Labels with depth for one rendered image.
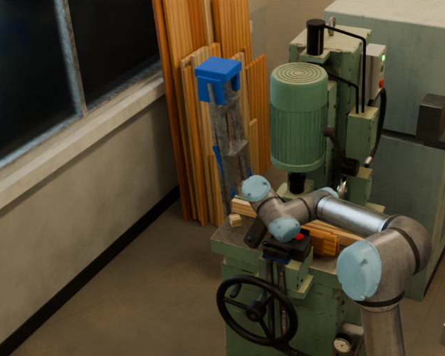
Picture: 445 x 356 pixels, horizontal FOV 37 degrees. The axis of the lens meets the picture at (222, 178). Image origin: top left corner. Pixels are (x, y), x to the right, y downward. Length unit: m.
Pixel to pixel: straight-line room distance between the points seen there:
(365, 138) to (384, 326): 0.91
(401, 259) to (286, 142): 0.74
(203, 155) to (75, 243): 0.84
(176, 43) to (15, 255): 1.32
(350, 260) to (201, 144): 2.28
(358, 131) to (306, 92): 0.35
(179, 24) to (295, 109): 1.58
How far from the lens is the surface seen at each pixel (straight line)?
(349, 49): 2.18
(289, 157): 2.09
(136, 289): 3.52
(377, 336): 1.53
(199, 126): 3.57
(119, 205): 3.64
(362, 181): 2.33
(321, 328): 2.37
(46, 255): 3.30
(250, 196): 1.78
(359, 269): 1.42
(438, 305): 3.47
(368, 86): 2.30
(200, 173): 3.70
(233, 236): 2.33
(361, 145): 2.29
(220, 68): 2.95
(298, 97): 1.98
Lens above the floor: 2.34
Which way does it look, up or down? 33 degrees down
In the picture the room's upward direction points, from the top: 3 degrees counter-clockwise
